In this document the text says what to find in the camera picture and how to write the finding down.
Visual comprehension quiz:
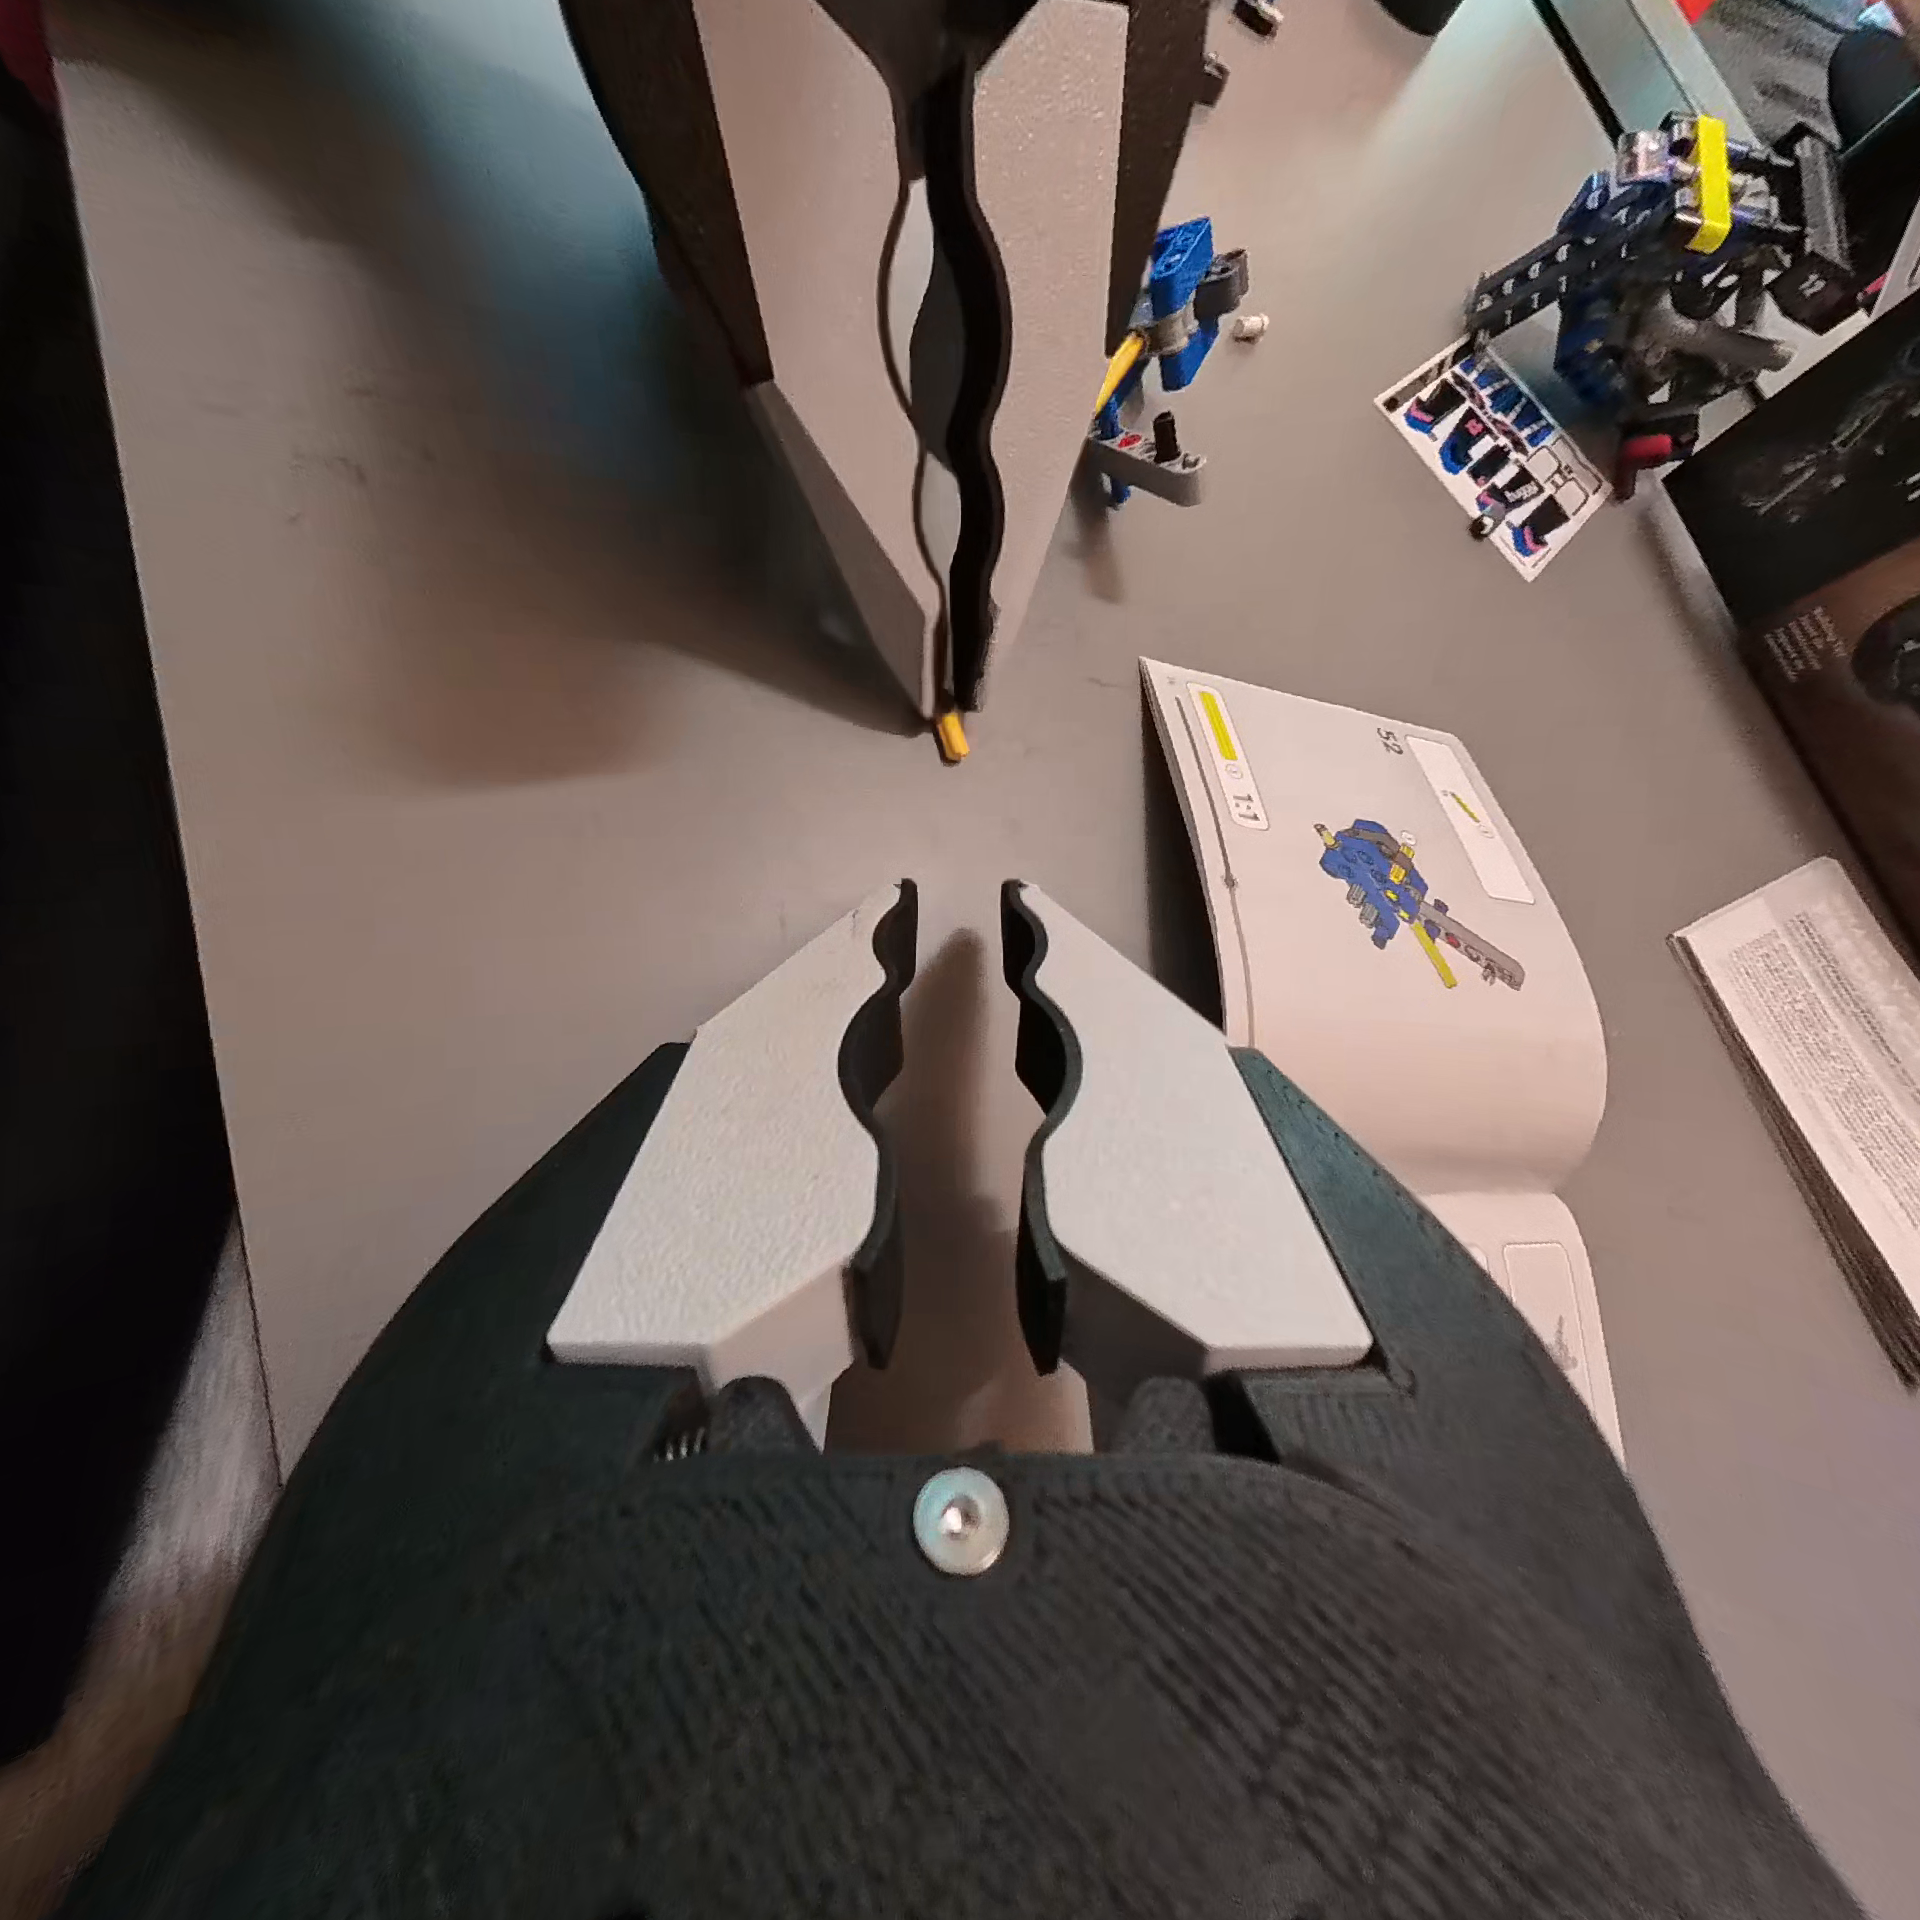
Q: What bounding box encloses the lego sticker sheet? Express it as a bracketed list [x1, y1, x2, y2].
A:
[1374, 334, 1619, 588]

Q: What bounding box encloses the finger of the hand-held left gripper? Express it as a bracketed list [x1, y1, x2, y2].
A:
[904, 0, 1133, 711]
[695, 0, 949, 711]

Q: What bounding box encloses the partly built lego car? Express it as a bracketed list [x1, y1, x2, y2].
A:
[1463, 113, 1877, 500]

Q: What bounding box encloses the blue grey lego sub-assembly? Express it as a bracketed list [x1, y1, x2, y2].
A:
[1084, 215, 1254, 512]

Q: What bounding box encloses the lego set box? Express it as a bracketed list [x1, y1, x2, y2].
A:
[1661, 283, 1920, 929]

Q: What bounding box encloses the black office chair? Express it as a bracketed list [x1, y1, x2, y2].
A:
[1827, 25, 1920, 137]

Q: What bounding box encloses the lego instruction booklet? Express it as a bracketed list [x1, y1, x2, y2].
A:
[1133, 653, 1632, 1466]

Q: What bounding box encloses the pile of loose lego pieces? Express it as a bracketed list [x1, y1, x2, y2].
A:
[1193, 0, 1284, 110]

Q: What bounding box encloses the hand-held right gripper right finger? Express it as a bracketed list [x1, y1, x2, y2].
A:
[997, 880, 1374, 1438]

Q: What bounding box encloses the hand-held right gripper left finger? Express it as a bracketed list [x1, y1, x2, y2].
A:
[544, 880, 926, 1445]

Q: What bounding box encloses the feedback leaflet with minifigure print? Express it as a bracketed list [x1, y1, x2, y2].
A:
[1665, 859, 1920, 1387]

